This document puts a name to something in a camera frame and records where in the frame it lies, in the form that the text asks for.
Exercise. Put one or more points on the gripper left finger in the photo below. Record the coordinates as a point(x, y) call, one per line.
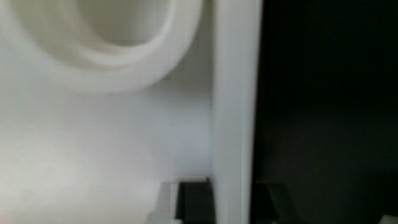
point(196, 202)

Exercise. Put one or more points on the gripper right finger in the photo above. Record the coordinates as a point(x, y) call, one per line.
point(275, 210)

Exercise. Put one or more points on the white square tabletop part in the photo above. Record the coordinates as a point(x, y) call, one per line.
point(127, 108)

